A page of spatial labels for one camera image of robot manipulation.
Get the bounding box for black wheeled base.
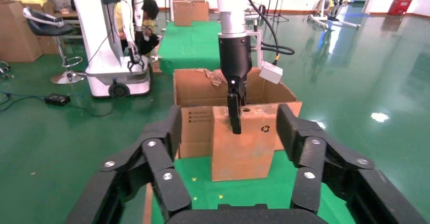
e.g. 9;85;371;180
0;60;13;81

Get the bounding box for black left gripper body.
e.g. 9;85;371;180
218;34;253;84

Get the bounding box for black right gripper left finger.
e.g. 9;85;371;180
65;105;192;224

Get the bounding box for closed cardboard box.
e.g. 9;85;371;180
173;0;209;27

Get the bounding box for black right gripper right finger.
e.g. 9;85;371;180
276;103;427;224

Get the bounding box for big stacked cardboard box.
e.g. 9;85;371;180
0;0;44;63

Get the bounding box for black cable with yellow tag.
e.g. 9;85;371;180
240;0;281;65

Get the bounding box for black power adapter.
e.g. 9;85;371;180
44;93;71;107

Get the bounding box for person in yellow shirt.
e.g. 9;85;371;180
114;0;160;57

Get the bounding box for small brown cardboard box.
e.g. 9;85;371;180
210;103;282;182

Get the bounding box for black floor cable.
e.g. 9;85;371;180
67;102;113;118

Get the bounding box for green cloth on neighbouring table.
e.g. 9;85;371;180
157;21;223;76

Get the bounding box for white wheeled robot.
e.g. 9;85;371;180
65;0;152;98

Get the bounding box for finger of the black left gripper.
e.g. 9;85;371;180
240;82;248;107
227;82;242;135

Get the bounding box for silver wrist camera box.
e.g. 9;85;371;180
246;29;283;85

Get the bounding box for white metal floor stand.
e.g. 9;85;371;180
307;0;361;31

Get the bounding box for black bar stool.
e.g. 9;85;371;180
22;7;86;85

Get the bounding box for thick black cable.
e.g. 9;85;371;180
260;41;296;56

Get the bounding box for cardboard box behind stool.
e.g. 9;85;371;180
35;1;68;55

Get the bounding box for red crate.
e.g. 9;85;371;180
388;0;413;16

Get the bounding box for dark floor cable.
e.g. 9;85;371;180
0;93;46;113

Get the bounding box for large open cardboard carton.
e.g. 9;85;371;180
173;67;302;159

